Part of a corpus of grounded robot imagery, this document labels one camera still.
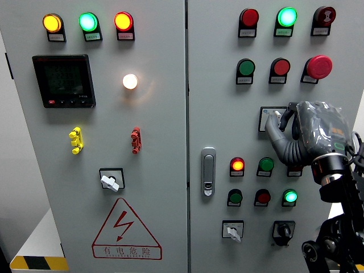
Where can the small dark red lamp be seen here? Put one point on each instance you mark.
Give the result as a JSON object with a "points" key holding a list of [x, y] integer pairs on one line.
{"points": [[295, 169]]}

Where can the small label plate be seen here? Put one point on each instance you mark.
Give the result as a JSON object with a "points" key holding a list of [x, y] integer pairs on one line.
{"points": [[261, 204], [288, 204], [321, 31], [283, 32], [277, 80], [93, 36], [264, 173], [236, 173], [294, 174], [56, 37], [247, 33], [125, 36], [309, 80], [234, 204], [244, 80]]}

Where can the small green round lamp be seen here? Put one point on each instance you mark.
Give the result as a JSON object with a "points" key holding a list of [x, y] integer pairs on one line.
{"points": [[266, 164]]}

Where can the large red stop button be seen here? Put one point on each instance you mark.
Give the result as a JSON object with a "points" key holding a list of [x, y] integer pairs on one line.
{"points": [[319, 67]]}

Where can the small green lit lamp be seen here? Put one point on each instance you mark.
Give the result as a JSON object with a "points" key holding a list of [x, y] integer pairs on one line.
{"points": [[290, 196]]}

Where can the large red push button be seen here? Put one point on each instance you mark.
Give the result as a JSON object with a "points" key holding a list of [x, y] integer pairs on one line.
{"points": [[281, 67]]}

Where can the small red push button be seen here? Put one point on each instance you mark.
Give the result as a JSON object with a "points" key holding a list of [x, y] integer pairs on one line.
{"points": [[263, 197]]}

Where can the small red glowing lamp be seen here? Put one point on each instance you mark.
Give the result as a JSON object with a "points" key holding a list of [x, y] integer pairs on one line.
{"points": [[237, 164]]}

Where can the large green push button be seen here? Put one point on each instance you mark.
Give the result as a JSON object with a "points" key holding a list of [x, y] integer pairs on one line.
{"points": [[246, 67]]}

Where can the pale grey cabinet door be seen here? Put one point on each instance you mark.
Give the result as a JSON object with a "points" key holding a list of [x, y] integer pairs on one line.
{"points": [[159, 128], [221, 119]]}

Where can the small green push button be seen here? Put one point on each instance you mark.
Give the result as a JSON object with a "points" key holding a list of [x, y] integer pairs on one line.
{"points": [[235, 197]]}

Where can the silver door lock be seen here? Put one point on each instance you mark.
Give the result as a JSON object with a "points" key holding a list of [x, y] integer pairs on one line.
{"points": [[208, 170]]}

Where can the dark red buzzer lamp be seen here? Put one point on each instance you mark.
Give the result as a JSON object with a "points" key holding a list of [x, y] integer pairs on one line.
{"points": [[325, 16]]}

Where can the large green lit lamp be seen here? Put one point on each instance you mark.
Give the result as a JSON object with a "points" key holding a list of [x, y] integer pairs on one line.
{"points": [[287, 17], [88, 22]]}

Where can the large red round lamp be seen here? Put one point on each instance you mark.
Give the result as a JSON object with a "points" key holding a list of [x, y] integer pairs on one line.
{"points": [[249, 17]]}

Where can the white round lamp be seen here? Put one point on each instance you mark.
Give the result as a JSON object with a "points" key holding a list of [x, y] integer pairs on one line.
{"points": [[130, 81]]}

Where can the large red glowing lamp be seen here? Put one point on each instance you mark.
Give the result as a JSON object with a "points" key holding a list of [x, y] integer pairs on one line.
{"points": [[123, 21]]}

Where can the red warning triangle sign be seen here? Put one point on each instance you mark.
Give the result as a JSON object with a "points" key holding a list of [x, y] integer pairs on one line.
{"points": [[127, 250]]}

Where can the black display meter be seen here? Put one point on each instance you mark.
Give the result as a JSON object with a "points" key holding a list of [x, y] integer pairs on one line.
{"points": [[63, 81]]}

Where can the black door hinge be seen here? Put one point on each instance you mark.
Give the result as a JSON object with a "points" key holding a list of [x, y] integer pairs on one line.
{"points": [[9, 66], [62, 250]]}

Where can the large yellow round lamp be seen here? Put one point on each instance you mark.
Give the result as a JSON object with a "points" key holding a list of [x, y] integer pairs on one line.
{"points": [[52, 23]]}

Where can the black yellow striped tape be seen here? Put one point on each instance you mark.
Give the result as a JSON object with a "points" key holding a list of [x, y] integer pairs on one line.
{"points": [[39, 263]]}

